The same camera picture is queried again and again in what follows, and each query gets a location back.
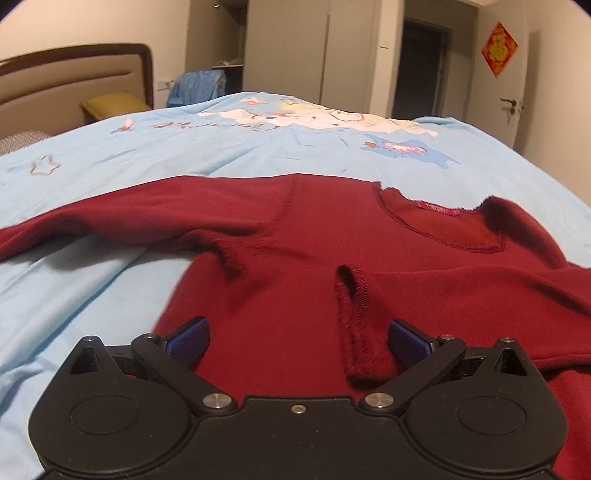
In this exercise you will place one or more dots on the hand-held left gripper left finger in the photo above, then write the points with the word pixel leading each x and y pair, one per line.
pixel 188 342

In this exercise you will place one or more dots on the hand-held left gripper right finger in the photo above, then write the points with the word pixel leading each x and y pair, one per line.
pixel 408 344

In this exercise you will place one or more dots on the dark red sweater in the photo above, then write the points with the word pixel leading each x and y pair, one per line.
pixel 300 254

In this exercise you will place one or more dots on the light blue printed blanket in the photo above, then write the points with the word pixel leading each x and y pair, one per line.
pixel 138 152

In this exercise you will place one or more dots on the yellow pillow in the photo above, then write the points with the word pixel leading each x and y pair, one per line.
pixel 113 106

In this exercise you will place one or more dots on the white room door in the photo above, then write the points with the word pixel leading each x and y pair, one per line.
pixel 494 106

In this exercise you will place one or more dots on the blue cloth pile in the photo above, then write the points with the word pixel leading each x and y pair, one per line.
pixel 194 87

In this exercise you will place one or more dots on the grey checked pillow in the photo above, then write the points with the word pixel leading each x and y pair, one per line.
pixel 18 141

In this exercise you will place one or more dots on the dark doorway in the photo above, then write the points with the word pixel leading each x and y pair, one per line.
pixel 420 69

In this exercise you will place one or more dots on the beige padded headboard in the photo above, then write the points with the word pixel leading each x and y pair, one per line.
pixel 55 83

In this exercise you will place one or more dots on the red diamond door decoration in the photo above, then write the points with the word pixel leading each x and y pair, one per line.
pixel 498 48

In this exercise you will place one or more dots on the white wardrobe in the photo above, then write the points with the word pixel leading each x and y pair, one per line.
pixel 286 46

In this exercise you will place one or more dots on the white wall socket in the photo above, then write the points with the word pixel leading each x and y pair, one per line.
pixel 165 85

